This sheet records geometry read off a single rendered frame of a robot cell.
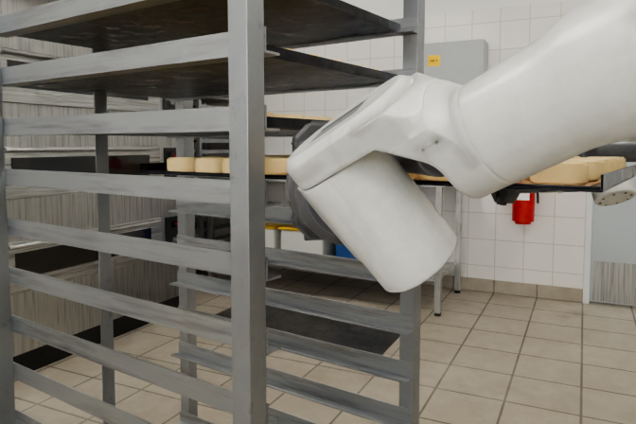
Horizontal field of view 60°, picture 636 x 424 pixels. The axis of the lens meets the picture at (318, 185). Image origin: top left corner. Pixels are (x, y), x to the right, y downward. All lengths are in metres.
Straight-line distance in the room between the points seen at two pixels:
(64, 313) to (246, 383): 2.52
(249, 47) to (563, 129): 0.42
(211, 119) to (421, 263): 0.41
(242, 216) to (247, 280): 0.07
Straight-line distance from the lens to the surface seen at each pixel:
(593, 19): 0.29
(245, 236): 0.64
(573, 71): 0.29
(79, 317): 3.24
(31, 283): 1.10
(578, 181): 0.55
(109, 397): 1.38
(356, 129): 0.33
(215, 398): 0.78
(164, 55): 0.78
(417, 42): 1.03
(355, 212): 0.36
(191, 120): 0.74
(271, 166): 0.69
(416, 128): 0.32
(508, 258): 4.34
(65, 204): 3.08
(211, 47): 0.72
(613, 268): 4.35
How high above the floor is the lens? 1.11
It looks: 4 degrees down
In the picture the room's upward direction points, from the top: straight up
